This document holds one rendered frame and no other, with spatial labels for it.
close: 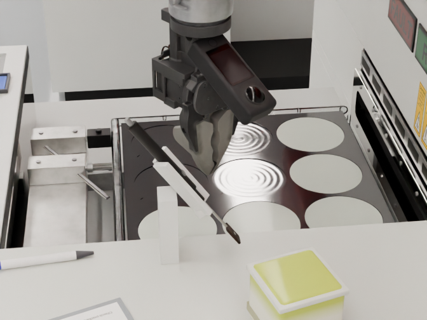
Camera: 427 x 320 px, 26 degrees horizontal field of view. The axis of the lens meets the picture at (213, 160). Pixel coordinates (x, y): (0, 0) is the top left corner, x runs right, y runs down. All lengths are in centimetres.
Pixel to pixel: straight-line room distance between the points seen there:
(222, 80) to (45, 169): 36
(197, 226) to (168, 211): 21
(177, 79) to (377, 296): 34
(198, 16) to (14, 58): 52
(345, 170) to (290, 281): 44
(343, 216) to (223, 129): 20
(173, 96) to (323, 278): 34
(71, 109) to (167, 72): 54
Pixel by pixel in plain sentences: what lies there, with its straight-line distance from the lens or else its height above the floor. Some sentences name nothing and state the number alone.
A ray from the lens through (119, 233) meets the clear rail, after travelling 118.
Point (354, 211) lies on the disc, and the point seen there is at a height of 90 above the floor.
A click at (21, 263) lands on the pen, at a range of 103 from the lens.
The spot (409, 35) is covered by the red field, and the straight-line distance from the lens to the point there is 125.
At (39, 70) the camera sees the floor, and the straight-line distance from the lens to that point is 363.
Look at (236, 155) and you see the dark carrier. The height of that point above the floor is 90.
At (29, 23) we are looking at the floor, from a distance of 404.
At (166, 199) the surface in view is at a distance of 98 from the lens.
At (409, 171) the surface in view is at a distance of 125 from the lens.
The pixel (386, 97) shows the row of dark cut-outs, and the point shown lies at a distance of 136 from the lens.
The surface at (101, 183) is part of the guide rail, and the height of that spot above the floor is 83.
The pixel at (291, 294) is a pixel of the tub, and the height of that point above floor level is 103.
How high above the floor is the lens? 160
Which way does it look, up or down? 32 degrees down
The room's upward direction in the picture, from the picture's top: straight up
